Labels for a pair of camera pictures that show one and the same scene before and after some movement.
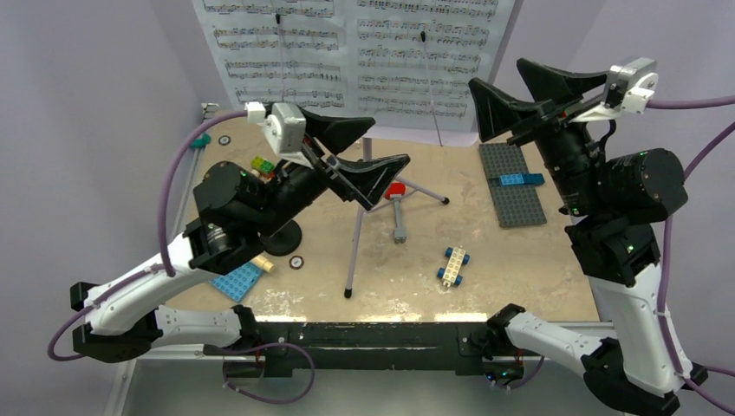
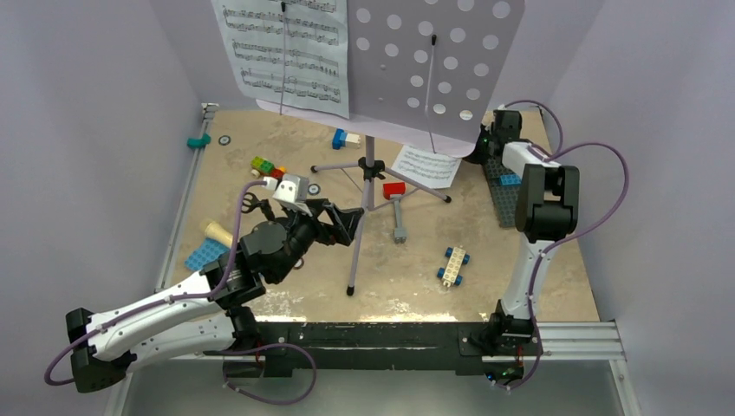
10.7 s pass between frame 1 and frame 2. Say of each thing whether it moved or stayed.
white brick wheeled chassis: stayed
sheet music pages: moved
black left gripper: moved
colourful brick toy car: stayed
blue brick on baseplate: stayed
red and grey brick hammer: stayed
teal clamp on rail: stayed
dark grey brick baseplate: stayed
